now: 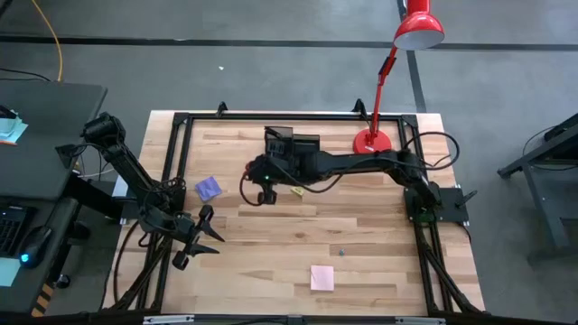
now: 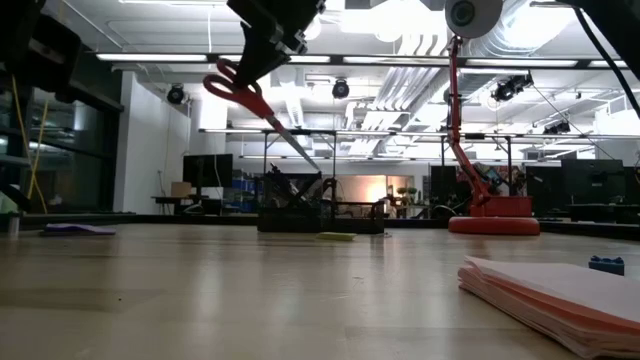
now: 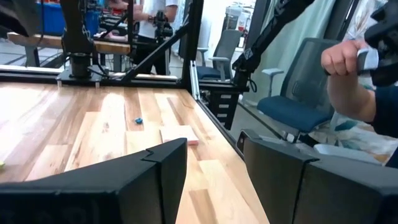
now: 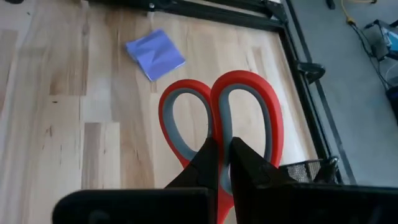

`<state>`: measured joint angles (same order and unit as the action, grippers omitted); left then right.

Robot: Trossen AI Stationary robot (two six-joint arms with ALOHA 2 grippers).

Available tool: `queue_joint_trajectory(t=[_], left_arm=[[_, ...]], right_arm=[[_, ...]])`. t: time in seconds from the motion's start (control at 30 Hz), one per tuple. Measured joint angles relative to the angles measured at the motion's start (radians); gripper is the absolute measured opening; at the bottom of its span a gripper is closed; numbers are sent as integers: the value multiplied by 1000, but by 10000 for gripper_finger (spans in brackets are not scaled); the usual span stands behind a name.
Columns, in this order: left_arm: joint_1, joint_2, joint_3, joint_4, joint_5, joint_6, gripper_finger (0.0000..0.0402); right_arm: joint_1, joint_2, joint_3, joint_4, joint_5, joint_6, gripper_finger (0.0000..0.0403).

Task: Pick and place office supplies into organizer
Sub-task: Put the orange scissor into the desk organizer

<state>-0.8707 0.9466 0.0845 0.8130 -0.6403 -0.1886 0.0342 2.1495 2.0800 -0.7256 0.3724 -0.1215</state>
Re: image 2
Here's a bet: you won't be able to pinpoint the red desk lamp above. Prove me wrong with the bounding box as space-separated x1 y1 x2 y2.
443 0 541 236

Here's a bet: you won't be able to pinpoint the black computer monitor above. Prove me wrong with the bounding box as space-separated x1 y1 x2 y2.
182 153 235 189

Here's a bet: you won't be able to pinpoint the wide dark monitor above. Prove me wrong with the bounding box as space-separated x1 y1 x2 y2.
524 158 626 206

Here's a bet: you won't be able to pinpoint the background desk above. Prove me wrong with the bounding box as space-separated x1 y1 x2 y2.
152 194 226 216

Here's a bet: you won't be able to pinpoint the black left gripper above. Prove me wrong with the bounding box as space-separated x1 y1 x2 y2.
227 0 327 89

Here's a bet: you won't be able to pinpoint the black aluminium table frame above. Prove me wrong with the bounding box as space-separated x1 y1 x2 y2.
19 212 640 241

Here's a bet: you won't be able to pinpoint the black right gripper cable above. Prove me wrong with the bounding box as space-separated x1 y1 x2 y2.
572 7 640 120

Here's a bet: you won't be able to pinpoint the black mesh desk organizer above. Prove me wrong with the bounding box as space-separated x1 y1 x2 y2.
257 172 387 235

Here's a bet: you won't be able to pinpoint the pink sticky note pad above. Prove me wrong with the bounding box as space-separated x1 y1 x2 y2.
457 254 640 360

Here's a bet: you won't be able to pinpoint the small blue brick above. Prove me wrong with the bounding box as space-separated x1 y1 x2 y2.
588 254 626 277

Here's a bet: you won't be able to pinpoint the yellow cable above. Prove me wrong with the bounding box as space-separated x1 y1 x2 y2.
9 74 51 216

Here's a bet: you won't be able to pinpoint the black background workstation frame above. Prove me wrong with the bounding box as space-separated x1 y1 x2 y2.
198 127 511 176

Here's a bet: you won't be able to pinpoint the purple sticky note pad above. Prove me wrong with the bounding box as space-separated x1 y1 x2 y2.
39 222 117 237

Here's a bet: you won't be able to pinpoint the red handled scissors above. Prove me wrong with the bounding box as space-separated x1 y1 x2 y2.
201 58 322 173

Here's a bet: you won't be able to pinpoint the yellow sticky note pad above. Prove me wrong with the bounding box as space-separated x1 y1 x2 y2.
315 230 358 243

